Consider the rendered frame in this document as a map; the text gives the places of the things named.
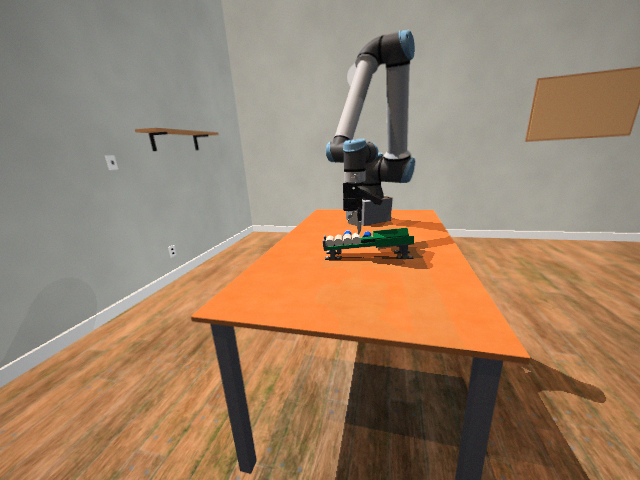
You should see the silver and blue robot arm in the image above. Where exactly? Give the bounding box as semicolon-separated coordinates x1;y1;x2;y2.
326;30;415;205

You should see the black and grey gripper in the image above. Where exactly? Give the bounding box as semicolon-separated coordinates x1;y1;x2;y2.
343;182;363;235

